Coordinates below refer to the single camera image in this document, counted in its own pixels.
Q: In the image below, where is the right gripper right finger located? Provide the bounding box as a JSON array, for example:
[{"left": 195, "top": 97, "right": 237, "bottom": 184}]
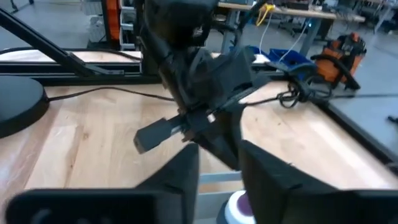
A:
[{"left": 238, "top": 139, "right": 398, "bottom": 224}]

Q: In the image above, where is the blue plastic storage bin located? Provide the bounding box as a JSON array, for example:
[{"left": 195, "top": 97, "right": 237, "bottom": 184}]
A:
[{"left": 269, "top": 47, "right": 317, "bottom": 81}]

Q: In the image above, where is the long wooden workbench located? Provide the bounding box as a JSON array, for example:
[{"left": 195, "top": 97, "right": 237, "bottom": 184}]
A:
[{"left": 217, "top": 1, "right": 366, "bottom": 57}]

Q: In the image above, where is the orange black shop vacuum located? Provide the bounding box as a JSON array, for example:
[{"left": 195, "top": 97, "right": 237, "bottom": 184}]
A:
[{"left": 310, "top": 32, "right": 368, "bottom": 92}]

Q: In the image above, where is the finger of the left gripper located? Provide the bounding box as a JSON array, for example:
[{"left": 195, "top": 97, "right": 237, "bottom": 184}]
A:
[
  {"left": 186, "top": 121, "right": 234, "bottom": 170},
  {"left": 217, "top": 107, "right": 244, "bottom": 170}
]

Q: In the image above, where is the yellow hanging cable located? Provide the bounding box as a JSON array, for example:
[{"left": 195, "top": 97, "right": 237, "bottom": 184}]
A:
[{"left": 255, "top": 2, "right": 277, "bottom": 27}]

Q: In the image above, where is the black lamp cable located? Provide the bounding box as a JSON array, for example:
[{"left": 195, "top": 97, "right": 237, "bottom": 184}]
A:
[{"left": 45, "top": 80, "right": 332, "bottom": 109}]

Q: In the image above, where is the white globe table lamp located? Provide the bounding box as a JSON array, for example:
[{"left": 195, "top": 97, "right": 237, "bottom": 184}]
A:
[{"left": 0, "top": 75, "right": 50, "bottom": 139}]

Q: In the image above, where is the purple-tipped food colouring bottle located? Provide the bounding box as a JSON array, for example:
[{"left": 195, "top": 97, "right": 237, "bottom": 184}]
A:
[{"left": 216, "top": 189, "right": 257, "bottom": 224}]

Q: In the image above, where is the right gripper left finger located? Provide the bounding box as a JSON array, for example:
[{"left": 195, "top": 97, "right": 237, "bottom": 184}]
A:
[{"left": 5, "top": 142, "right": 200, "bottom": 224}]

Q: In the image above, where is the white cable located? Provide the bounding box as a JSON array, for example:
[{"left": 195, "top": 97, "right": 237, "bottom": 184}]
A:
[{"left": 278, "top": 18, "right": 312, "bottom": 63}]

